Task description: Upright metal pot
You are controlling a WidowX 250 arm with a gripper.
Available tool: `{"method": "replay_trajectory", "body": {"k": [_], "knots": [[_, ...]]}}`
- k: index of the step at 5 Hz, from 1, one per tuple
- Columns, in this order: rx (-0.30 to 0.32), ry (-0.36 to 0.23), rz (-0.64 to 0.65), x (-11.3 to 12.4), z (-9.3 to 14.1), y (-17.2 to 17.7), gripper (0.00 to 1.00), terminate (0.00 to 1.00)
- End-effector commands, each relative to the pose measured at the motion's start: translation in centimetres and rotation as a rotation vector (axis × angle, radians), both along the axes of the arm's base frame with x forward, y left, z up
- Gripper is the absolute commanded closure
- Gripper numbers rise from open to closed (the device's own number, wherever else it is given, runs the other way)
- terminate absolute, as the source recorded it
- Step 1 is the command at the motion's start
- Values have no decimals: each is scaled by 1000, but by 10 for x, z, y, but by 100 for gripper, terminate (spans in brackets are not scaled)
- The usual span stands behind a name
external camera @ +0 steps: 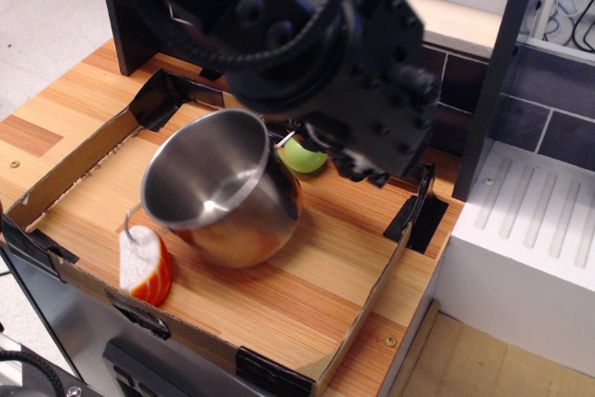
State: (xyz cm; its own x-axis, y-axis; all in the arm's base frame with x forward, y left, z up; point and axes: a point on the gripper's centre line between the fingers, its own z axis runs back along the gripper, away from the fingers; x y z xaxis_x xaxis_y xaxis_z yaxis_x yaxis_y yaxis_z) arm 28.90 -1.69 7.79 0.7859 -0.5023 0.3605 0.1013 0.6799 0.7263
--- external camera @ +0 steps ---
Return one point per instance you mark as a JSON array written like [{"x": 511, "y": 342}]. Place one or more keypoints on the dark grey vertical post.
[{"x": 477, "y": 146}]

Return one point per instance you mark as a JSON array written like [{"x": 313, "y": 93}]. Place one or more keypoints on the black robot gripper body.
[{"x": 357, "y": 92}]

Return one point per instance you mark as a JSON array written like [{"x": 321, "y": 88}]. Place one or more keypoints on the stainless steel pot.
[{"x": 218, "y": 184}]

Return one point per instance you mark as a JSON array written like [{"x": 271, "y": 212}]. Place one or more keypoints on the dark tile backsplash shelf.
[{"x": 460, "y": 81}]

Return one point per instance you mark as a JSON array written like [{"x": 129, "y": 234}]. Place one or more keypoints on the green toy apple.
[{"x": 299, "y": 159}]

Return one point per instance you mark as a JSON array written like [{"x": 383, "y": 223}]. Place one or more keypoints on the white toy sink drainboard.
[{"x": 519, "y": 264}]

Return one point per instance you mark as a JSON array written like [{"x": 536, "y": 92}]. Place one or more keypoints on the cardboard fence with black tape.
[{"x": 284, "y": 325}]

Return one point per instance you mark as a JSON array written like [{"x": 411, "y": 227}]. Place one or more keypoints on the orange white toy sushi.
[{"x": 145, "y": 271}]

